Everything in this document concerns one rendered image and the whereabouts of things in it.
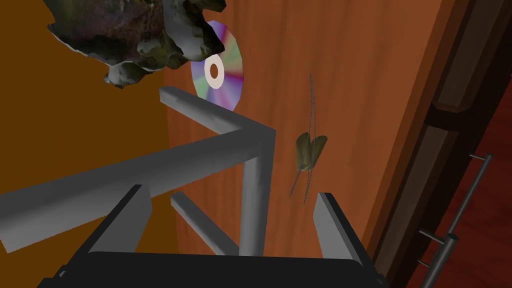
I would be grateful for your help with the grey rough rock lump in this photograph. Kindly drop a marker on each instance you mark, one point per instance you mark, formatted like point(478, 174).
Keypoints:
point(120, 28)

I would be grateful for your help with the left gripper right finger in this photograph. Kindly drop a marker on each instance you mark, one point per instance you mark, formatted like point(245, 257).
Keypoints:
point(332, 236)

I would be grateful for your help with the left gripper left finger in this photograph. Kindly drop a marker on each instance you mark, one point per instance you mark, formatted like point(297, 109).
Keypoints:
point(126, 224)

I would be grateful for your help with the orange-brown wooden table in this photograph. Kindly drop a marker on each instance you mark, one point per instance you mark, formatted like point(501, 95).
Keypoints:
point(360, 100)

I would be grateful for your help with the dark brown panelled cabinet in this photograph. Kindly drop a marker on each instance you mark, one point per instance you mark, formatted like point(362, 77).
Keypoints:
point(448, 92)

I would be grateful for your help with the shiny compact disc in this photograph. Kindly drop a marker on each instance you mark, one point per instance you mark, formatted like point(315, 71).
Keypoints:
point(228, 80)

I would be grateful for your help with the grey metal bar frame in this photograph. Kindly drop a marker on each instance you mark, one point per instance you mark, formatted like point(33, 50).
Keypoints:
point(160, 168)

